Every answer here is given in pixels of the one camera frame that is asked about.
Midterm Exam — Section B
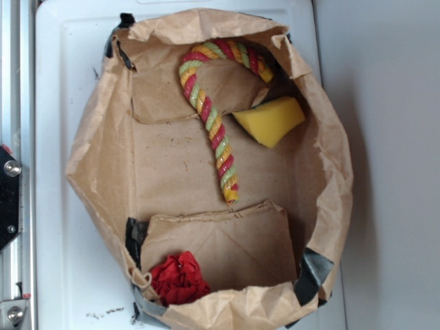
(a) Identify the white plastic tray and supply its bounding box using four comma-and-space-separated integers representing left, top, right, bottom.
34, 0, 348, 330

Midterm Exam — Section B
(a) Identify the twisted multicolour rope toy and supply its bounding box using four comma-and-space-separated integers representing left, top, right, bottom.
178, 38, 274, 205

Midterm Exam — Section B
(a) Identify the aluminium frame rail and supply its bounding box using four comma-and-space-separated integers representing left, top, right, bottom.
1, 1, 38, 329

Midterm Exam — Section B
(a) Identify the black mounting bracket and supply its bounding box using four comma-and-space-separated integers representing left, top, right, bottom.
0, 144, 22, 252

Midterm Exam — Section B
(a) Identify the silver corner bracket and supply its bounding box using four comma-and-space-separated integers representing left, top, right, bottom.
0, 299, 29, 330

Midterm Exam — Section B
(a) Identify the brown paper bag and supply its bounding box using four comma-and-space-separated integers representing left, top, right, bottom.
66, 8, 353, 329

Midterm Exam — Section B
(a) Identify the yellow sponge wedge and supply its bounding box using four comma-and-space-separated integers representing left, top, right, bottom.
232, 96, 305, 149

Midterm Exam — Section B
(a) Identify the red paper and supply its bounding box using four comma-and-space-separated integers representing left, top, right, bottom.
151, 252, 211, 307

